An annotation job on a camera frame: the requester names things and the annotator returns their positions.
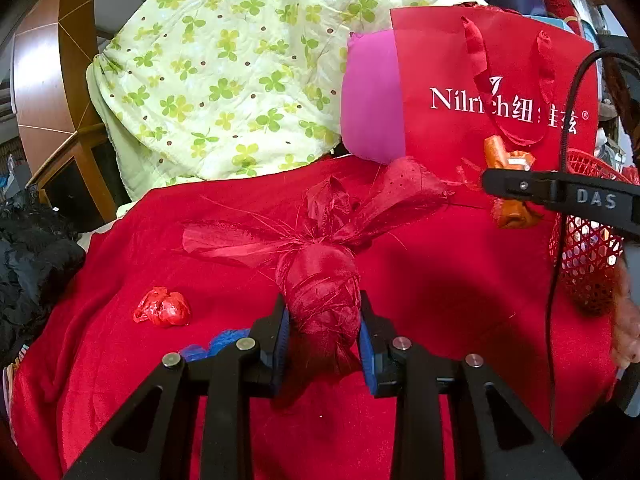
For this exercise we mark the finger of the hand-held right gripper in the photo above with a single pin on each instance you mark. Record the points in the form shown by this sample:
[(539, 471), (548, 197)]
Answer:
[(520, 187)]

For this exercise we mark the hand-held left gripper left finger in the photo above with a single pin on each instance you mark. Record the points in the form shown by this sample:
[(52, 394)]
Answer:
[(282, 345)]

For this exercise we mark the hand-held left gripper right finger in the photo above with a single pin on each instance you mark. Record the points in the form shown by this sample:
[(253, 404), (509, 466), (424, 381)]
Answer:
[(366, 355)]

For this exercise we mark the orange snack wrapper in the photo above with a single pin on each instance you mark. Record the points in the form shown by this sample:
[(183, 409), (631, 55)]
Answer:
[(500, 152)]

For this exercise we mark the blue plastic bag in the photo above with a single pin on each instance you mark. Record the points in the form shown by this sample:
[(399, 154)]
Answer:
[(225, 342)]

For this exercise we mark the red plastic mesh basket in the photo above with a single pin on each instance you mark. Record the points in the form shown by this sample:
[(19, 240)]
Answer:
[(585, 260)]

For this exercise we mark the red cloth bundle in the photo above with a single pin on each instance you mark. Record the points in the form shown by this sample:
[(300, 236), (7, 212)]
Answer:
[(320, 280)]

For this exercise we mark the red plastic bag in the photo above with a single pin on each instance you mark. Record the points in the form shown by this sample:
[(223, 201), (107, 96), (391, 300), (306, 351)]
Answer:
[(167, 307)]

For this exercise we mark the person's right hand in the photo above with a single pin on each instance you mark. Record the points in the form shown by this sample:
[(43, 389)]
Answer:
[(629, 320)]

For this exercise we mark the red paper gift bag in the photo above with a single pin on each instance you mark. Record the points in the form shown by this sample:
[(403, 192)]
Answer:
[(440, 60)]

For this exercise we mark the red fleece blanket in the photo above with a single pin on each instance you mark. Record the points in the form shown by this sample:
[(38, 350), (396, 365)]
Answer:
[(150, 240)]

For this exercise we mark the pink pillow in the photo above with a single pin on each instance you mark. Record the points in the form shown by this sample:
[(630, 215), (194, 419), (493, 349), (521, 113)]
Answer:
[(372, 95)]

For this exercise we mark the black padded jacket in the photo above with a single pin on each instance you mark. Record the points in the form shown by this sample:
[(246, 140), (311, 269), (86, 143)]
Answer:
[(35, 270)]

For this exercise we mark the green clover print quilt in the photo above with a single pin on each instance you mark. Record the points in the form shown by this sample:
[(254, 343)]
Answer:
[(225, 60)]

